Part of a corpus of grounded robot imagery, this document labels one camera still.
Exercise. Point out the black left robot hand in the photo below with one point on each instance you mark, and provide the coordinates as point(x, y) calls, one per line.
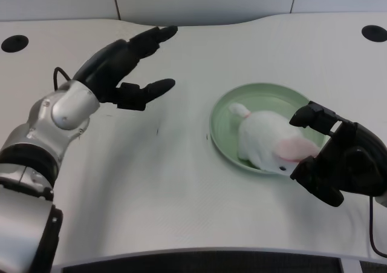
point(121, 70)

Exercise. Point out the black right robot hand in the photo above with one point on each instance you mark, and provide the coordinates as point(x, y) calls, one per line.
point(341, 161)

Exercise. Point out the white plush rabbit doll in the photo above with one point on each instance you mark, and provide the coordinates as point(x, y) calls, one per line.
point(266, 140)

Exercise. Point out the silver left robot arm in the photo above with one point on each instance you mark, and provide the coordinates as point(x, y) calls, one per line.
point(39, 152)

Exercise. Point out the green round plate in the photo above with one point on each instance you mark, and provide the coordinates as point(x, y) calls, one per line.
point(229, 124)

